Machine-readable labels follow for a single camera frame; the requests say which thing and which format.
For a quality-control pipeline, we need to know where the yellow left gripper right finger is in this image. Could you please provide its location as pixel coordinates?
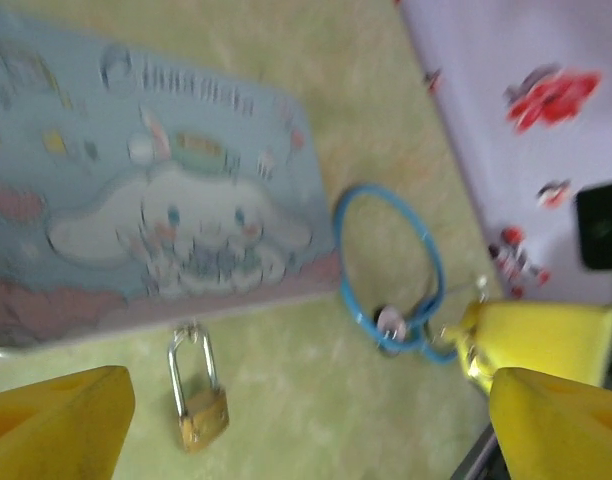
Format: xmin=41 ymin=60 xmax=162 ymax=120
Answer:
xmin=488 ymin=367 xmax=612 ymax=480

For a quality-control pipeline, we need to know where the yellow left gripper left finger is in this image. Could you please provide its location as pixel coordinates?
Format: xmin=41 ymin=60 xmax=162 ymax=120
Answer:
xmin=0 ymin=365 xmax=135 ymax=480

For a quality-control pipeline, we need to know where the blue cable loop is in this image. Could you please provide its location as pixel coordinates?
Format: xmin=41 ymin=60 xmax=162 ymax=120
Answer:
xmin=333 ymin=183 xmax=460 ymax=365

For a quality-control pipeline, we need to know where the brass padlock with steel shackle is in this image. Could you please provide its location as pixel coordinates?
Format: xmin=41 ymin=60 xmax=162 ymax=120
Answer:
xmin=166 ymin=322 xmax=231 ymax=454

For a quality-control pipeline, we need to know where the blue cartoon tin box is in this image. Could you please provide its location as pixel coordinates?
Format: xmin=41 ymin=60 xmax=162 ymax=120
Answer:
xmin=0 ymin=9 xmax=342 ymax=351

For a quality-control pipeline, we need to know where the purple floral cloth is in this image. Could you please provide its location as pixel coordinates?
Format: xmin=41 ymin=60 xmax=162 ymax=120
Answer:
xmin=393 ymin=0 xmax=612 ymax=301

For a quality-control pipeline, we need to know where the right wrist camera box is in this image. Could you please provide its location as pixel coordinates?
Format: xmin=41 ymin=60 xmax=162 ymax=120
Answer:
xmin=574 ymin=178 xmax=612 ymax=272

